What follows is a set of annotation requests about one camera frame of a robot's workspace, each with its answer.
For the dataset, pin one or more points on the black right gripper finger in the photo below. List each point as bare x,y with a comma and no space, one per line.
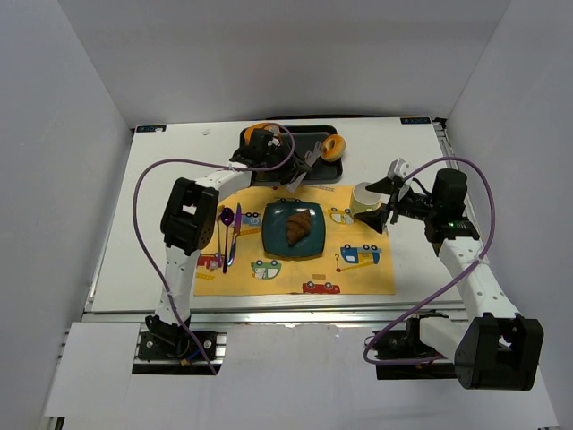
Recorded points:
384,186
376,219

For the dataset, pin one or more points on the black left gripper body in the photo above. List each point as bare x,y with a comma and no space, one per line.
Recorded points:
291,162

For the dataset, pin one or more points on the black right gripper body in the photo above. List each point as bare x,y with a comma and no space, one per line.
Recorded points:
392,202

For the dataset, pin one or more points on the pale green mug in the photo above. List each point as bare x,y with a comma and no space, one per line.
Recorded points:
363,200

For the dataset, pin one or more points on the metal tongs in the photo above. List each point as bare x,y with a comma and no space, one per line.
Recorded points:
310,157

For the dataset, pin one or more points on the glazed bagel donut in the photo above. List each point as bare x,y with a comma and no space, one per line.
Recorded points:
333,148

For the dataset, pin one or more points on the brown croissant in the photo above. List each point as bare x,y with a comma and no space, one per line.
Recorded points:
298,226

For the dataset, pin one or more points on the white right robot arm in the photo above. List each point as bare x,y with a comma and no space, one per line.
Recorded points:
500,348

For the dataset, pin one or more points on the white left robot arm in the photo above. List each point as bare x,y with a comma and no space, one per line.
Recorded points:
188,223

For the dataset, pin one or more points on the orange round cake loaf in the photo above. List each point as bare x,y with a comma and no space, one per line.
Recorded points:
248,132

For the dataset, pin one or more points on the black baking tray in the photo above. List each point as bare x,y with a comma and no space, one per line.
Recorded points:
305,137

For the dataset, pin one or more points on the yellow cartoon car placemat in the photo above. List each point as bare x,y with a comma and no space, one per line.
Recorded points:
355,260

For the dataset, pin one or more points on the blue sticker label right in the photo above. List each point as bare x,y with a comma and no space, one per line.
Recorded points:
415,120

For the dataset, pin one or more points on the blue sticker label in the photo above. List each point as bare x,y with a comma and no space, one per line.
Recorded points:
150,128
415,120

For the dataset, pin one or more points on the purple iridescent knife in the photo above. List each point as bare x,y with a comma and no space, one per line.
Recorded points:
236,232

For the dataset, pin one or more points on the purple iridescent spoon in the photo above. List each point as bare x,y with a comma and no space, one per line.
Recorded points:
227,218

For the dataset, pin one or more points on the dark teal square plate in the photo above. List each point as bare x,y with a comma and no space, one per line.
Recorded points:
274,230

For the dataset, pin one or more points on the blue sticker label left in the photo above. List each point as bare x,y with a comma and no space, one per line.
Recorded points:
150,128

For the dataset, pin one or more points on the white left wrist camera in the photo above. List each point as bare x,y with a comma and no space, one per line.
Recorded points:
276,134

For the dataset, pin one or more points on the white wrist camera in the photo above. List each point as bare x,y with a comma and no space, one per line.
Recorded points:
276,134
399,168

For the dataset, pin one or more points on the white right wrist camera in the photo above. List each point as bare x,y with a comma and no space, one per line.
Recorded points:
399,168

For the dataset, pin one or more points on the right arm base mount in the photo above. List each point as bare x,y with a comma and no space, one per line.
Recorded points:
418,361

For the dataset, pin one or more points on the aluminium table frame rail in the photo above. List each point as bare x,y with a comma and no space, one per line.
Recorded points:
362,316

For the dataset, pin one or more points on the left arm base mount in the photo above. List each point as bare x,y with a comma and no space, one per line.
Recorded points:
171,350

